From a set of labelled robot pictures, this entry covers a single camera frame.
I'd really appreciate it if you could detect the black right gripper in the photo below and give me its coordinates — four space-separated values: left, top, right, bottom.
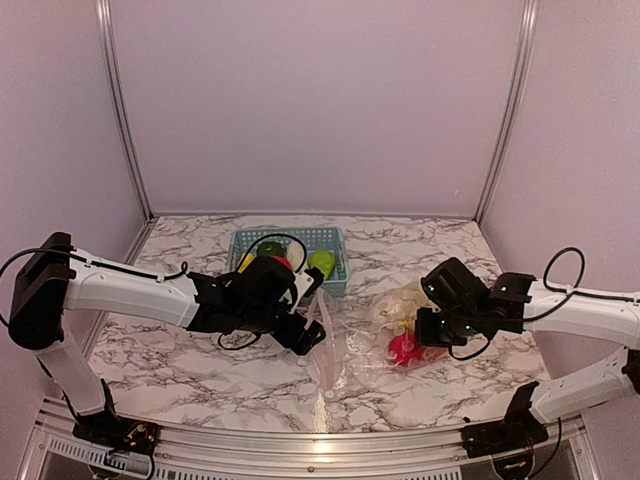
414 306 482 347

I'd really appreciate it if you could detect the clear zip top bag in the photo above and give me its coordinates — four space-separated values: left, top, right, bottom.
307 291 433 398

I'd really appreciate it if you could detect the red fake apple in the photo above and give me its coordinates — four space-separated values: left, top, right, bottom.
271 256 293 271

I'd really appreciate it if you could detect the green fake pear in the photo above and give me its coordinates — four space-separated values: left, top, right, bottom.
308 250 337 281

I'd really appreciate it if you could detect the light blue plastic basket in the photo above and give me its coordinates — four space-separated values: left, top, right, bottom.
227 226 351 297

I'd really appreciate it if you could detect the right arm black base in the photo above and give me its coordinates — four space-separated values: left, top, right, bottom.
461 381 549 458

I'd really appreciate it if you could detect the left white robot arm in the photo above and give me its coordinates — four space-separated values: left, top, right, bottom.
1 232 326 445

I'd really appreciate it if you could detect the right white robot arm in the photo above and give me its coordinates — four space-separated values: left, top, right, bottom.
414 257 639 448

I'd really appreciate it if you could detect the orange fake peach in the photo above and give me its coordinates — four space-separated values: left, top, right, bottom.
424 347 448 362

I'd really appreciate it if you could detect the white fake cauliflower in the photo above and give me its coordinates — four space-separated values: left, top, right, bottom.
368 280 434 335

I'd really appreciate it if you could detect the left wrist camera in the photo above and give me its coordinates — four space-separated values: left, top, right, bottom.
282 267 324 314

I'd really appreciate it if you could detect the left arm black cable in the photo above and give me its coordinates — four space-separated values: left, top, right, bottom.
217 232 309 351

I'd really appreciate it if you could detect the front aluminium table rail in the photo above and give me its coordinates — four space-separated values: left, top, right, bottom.
18 398 601 479

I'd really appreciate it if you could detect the right aluminium frame post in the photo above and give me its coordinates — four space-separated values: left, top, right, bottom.
474 0 540 227

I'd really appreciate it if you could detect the aluminium frame post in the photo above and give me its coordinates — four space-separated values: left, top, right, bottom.
96 0 154 223
474 0 540 227

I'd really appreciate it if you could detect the left aluminium frame post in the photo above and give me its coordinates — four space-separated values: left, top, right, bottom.
96 0 154 223

